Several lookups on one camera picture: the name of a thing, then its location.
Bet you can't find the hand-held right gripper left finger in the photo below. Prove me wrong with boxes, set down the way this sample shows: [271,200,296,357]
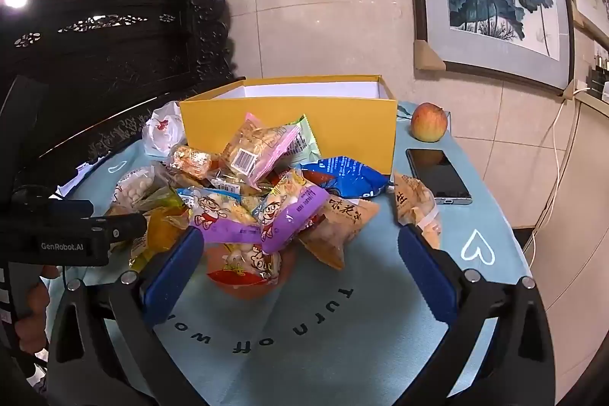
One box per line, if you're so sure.
[48,225,205,406]

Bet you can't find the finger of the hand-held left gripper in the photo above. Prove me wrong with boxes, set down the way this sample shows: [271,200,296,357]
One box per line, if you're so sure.
[94,213,148,242]

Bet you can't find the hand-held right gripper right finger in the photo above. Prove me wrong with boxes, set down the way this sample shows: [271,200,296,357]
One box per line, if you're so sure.
[399,223,557,406]

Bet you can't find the clear packet of white balls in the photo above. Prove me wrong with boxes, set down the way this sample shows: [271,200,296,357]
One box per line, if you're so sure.
[111,166,168,213]

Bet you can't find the red cartoon snack packet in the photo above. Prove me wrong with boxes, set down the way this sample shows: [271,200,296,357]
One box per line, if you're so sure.
[206,243,282,289]

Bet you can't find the purple cartoon snack packet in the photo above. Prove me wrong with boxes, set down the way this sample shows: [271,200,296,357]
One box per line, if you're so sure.
[251,170,331,255]
[177,186,263,246]

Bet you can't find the brown pastry packet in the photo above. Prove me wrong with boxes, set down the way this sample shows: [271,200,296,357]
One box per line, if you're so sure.
[392,171,442,251]
[297,197,381,272]

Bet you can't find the blue snack packet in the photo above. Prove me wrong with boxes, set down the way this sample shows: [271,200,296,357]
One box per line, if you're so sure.
[300,156,391,200]

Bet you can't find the pink snack packet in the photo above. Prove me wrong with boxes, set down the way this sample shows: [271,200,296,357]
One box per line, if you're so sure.
[223,113,300,193]

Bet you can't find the yellow cardboard box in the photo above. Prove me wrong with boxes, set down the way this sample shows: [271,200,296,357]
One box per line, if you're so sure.
[179,75,398,178]

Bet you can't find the green snack packet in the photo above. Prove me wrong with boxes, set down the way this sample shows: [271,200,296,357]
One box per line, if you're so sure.
[284,115,320,165]

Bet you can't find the person's left hand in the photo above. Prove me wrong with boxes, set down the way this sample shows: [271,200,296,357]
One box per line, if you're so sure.
[14,266,60,354]

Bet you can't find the crumpled white plastic bag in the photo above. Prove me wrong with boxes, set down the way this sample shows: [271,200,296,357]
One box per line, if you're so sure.
[143,100,186,158]

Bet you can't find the black smartphone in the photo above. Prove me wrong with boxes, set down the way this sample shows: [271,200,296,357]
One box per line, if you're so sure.
[405,148,473,205]

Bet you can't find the red yellow apple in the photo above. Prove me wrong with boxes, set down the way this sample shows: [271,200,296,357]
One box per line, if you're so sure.
[410,102,449,143]

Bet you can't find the carved dark wooden screen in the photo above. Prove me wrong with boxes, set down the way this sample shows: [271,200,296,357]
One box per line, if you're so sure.
[0,0,239,217]

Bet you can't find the white cable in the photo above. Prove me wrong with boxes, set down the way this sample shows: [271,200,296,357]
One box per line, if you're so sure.
[522,87,591,255]

